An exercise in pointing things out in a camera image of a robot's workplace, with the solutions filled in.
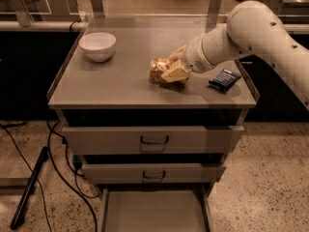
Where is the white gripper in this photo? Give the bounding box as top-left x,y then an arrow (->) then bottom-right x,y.
161,33 -> 214,83

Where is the crushed orange can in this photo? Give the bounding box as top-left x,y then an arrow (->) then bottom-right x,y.
150,59 -> 174,83

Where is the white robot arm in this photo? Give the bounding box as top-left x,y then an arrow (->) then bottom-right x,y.
161,1 -> 309,104

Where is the grey top drawer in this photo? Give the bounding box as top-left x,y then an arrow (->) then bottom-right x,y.
63,126 -> 244,155

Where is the grey drawer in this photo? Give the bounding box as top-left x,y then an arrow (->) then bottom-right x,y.
98,184 -> 214,232
63,126 -> 244,155
82,163 -> 225,184

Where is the grey metal drawer cabinet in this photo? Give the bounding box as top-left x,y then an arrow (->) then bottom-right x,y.
46,14 -> 261,232

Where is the grey middle drawer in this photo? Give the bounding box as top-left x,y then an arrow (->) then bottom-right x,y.
82,163 -> 225,184

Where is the grey bottom drawer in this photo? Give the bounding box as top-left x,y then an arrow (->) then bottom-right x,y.
98,184 -> 214,232

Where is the dark blue snack packet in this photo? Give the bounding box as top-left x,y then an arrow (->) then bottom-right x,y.
209,69 -> 241,92

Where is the white railing bar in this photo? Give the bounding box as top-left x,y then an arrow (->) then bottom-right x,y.
0,21 -> 309,35

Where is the white ceramic bowl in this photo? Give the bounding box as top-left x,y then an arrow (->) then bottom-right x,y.
78,32 -> 116,63

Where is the black power strip bar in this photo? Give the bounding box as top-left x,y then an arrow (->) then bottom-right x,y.
10,147 -> 48,230

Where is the black floor cable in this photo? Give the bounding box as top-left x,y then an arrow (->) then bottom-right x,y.
0,119 -> 99,232

